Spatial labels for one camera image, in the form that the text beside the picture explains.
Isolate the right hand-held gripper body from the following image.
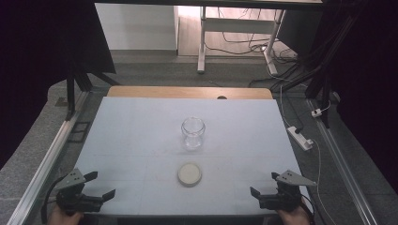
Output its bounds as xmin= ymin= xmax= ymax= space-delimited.
xmin=258 ymin=169 xmax=317 ymax=214

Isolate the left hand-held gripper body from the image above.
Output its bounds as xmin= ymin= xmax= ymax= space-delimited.
xmin=55 ymin=168 xmax=105 ymax=217

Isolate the cream round jar lid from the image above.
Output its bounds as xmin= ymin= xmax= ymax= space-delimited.
xmin=177 ymin=162 xmax=204 ymax=188

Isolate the clear glass jar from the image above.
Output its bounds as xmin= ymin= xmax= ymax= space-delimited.
xmin=180 ymin=116 xmax=207 ymax=151

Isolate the person's left hand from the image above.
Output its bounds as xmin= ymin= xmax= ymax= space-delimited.
xmin=46 ymin=205 xmax=85 ymax=225

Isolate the person's right hand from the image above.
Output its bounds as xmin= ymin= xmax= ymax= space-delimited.
xmin=276 ymin=202 xmax=312 ymax=225

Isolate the white power strip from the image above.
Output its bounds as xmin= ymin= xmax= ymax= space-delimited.
xmin=286 ymin=126 xmax=314 ymax=152

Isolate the pale blue table cover sheet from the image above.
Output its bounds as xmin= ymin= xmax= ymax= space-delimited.
xmin=72 ymin=96 xmax=309 ymax=218

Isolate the black metal stand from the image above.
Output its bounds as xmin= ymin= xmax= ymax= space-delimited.
xmin=64 ymin=62 xmax=121 ymax=122
xmin=271 ymin=0 xmax=360 ymax=129

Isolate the dark curtain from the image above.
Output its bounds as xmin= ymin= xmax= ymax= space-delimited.
xmin=0 ymin=0 xmax=117 ymax=170
xmin=322 ymin=0 xmax=398 ymax=195

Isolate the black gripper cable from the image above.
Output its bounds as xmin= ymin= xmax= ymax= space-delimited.
xmin=300 ymin=193 xmax=315 ymax=225
xmin=40 ymin=173 xmax=69 ymax=225

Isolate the long white cable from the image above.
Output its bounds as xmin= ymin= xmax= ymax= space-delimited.
xmin=311 ymin=139 xmax=338 ymax=225

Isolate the aluminium floor rail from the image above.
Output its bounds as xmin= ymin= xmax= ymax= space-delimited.
xmin=6 ymin=90 xmax=92 ymax=225
xmin=306 ymin=97 xmax=379 ymax=225

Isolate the black plug with cable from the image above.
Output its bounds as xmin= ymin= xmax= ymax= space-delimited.
xmin=283 ymin=93 xmax=305 ymax=134

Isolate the black floor cable bundle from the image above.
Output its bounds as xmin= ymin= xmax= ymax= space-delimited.
xmin=205 ymin=7 xmax=299 ymax=65

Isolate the white desk frame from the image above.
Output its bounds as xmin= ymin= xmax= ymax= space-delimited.
xmin=196 ymin=6 xmax=286 ymax=76

